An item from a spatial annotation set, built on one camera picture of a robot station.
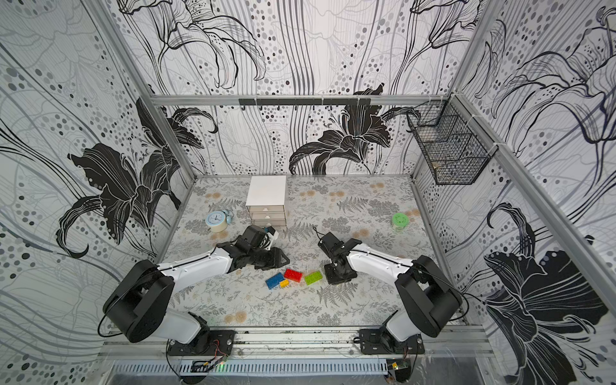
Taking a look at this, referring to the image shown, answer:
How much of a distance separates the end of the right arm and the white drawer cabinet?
0.99ft

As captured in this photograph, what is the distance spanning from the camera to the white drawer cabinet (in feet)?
A: 3.08

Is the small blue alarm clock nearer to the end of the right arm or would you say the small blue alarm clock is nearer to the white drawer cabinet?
the white drawer cabinet

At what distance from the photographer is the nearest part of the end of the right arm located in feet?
2.04
